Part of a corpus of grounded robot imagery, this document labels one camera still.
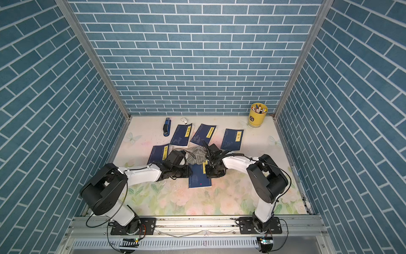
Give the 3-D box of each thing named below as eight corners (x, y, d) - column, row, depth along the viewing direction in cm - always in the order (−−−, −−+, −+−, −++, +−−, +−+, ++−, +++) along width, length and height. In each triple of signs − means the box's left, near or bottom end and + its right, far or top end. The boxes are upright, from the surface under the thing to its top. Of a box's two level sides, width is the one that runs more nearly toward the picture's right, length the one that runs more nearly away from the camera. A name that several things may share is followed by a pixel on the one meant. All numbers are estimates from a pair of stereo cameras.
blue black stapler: (163, 136, 111) (161, 132, 107) (167, 121, 120) (165, 116, 117) (169, 136, 111) (167, 132, 107) (172, 121, 120) (171, 116, 117)
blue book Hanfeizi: (170, 145, 106) (170, 143, 104) (177, 124, 118) (177, 122, 116) (187, 146, 105) (186, 144, 103) (192, 125, 117) (191, 123, 115)
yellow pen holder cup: (248, 127, 117) (252, 113, 105) (245, 117, 124) (249, 102, 113) (263, 128, 117) (269, 113, 105) (260, 117, 124) (266, 102, 113)
